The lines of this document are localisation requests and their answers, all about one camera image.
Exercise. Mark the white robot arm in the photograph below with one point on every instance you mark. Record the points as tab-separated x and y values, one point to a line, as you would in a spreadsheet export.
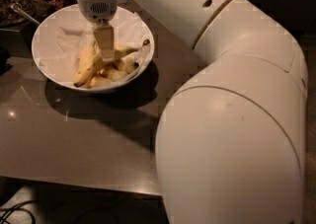
230	144

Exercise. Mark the metal spoon handle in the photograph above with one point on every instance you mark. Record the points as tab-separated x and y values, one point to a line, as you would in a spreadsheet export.
18	9

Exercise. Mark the white paper liner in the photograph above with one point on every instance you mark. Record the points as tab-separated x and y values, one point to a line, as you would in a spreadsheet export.
65	40

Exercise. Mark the white bowl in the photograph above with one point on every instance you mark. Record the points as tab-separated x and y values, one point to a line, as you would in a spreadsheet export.
52	70

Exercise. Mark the yellow banana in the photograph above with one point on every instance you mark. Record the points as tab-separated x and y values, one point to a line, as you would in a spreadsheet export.
83	75
127	67
112	73
98	81
88	56

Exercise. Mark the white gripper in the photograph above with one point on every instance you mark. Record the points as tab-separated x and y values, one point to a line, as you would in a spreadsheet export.
96	8

